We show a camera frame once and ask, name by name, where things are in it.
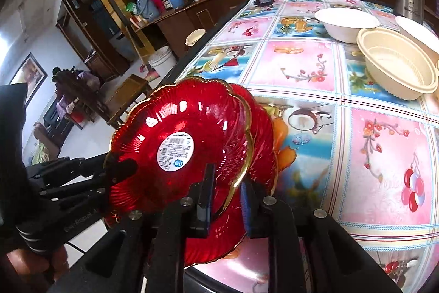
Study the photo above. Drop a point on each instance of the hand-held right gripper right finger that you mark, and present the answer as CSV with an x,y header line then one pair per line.
x,y
247,210

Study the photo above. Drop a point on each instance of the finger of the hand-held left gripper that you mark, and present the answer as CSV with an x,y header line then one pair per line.
x,y
125,168
79,195

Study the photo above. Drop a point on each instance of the pink bottle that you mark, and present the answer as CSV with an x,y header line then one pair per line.
x,y
157,1

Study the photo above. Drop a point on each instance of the small cream bowl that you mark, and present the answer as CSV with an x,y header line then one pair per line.
x,y
437,70

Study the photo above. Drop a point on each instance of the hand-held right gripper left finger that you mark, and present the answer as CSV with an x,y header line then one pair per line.
x,y
205,200

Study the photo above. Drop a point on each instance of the white plate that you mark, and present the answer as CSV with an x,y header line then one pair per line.
x,y
420,35

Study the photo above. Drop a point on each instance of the framed wall picture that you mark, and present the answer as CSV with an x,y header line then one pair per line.
x,y
27,75

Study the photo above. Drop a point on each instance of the white plastic bucket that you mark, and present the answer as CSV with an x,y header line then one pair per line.
x,y
162,60

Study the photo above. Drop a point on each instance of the wooden chair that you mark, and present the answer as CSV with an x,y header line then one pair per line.
x,y
127,97

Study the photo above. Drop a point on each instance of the large cream ribbed bowl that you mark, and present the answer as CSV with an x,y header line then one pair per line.
x,y
394,70

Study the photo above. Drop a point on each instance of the cream plate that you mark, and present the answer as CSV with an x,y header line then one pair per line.
x,y
346,27

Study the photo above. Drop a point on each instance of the cream lidded bowl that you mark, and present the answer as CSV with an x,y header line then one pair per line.
x,y
195,37

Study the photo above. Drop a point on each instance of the blue bag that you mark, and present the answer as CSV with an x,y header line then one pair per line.
x,y
147,6

